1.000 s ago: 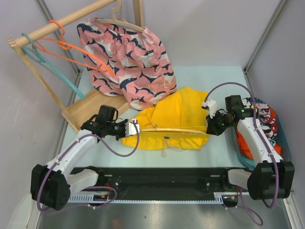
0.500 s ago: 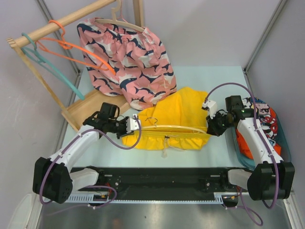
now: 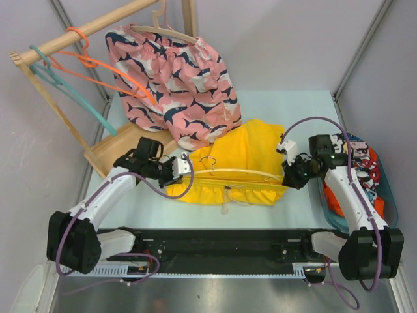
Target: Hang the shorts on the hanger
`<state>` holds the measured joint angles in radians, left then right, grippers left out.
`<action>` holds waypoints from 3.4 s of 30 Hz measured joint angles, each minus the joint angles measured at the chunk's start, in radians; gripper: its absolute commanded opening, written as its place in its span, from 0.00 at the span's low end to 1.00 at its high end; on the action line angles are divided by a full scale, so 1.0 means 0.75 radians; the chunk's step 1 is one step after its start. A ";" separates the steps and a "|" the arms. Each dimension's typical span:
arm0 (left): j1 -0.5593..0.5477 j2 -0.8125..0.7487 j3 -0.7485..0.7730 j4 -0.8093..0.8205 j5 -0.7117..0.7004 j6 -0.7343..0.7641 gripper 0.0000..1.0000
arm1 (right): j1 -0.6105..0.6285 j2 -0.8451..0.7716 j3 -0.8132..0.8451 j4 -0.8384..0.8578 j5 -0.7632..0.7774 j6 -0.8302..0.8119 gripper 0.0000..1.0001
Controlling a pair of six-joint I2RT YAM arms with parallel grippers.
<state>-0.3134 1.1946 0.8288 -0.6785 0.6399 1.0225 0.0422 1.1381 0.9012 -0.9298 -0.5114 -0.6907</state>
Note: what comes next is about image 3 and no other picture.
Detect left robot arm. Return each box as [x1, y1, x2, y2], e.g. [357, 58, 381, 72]
[46, 138, 193, 276]

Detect colourful cartoon print shorts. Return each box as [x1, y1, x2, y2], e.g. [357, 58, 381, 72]
[323, 133, 384, 218]

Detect yellow shorts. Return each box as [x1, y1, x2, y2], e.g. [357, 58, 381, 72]
[166, 119, 287, 214]

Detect teal laundry basket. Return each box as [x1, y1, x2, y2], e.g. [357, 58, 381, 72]
[318, 155, 399, 233]

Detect wooden clothes rack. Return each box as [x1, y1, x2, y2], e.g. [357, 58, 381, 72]
[8, 1, 178, 177]

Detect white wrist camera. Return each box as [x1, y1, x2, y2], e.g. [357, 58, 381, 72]
[172, 153, 193, 177]
[276, 140, 298, 166]

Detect teal hanger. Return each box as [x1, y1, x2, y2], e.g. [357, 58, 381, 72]
[29, 45, 117, 136]

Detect yellow hanger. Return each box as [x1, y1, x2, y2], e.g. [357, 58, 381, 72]
[194, 156, 282, 181]

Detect pink shark print shorts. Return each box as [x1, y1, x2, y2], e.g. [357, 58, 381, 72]
[105, 24, 242, 151]

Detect orange hanger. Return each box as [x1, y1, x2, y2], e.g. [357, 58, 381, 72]
[41, 26, 157, 105]

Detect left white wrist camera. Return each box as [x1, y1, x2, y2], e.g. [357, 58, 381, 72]
[172, 153, 193, 177]

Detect white slotted cable duct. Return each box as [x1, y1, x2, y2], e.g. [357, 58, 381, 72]
[61, 262, 324, 279]

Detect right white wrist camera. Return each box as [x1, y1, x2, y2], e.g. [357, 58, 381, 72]
[276, 140, 298, 166]

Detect beige hanger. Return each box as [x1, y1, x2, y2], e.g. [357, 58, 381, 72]
[130, 0, 197, 44]

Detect aluminium frame rail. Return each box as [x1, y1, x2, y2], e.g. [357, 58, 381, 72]
[47, 260, 411, 313]

